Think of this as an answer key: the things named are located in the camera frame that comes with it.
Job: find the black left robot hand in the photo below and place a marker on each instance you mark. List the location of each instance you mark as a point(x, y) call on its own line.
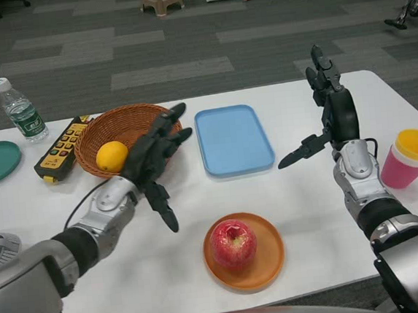
point(150, 158)

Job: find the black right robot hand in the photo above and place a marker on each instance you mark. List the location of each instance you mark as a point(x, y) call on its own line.
point(342, 115)

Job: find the red apple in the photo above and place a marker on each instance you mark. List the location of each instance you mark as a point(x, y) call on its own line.
point(234, 245)

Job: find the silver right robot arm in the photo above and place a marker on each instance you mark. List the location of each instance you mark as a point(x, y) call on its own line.
point(394, 228)

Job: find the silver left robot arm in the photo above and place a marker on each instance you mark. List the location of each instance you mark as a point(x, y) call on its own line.
point(56, 257)

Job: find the orange round plate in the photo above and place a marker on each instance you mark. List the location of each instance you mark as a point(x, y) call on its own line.
point(269, 264)

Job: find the yellow lemon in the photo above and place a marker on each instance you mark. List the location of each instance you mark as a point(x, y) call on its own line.
point(112, 155)

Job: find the brown wicker basket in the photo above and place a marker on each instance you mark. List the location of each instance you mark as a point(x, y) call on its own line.
point(118, 127)

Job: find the pink plastic cup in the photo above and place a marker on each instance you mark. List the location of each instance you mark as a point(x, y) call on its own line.
point(400, 170)

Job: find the white plastic cup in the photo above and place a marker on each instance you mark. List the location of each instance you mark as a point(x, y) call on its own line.
point(410, 161)

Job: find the blue rectangular tray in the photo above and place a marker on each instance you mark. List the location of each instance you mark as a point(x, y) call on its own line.
point(234, 139)

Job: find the yellow black remote controller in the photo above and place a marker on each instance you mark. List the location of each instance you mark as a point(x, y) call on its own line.
point(60, 151)

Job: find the clear plastic water bottle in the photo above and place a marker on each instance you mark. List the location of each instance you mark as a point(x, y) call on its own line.
point(24, 114)

